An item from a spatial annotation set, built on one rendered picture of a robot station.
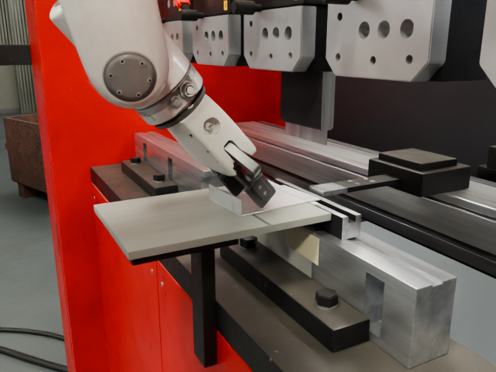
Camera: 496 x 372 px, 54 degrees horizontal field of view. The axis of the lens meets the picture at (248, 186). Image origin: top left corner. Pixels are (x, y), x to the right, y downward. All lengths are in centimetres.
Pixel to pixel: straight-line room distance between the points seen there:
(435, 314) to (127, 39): 41
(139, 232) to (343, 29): 32
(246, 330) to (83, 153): 95
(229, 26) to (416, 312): 50
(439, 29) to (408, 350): 32
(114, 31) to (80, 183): 106
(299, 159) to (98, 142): 62
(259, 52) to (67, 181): 89
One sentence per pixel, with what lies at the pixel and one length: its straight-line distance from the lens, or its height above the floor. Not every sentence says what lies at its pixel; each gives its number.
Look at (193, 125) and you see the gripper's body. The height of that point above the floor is 112.
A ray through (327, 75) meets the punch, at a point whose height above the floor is 117.
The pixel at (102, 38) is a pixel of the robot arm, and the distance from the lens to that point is 45.
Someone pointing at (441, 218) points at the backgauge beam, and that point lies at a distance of 84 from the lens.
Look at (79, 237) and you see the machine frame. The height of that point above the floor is 67.
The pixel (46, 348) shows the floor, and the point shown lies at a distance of 230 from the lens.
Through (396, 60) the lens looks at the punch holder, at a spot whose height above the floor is 119.
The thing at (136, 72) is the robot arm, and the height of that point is 118.
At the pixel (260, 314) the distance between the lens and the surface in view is 65.
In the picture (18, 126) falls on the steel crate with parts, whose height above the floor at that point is 60.
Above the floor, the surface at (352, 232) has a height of 98.
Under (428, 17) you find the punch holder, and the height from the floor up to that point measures 123.
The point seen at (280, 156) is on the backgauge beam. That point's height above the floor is 95.
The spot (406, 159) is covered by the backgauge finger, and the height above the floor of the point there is 103.
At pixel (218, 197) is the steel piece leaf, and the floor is 101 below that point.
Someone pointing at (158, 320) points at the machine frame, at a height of 70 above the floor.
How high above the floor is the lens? 121
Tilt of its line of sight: 16 degrees down
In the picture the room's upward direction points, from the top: straight up
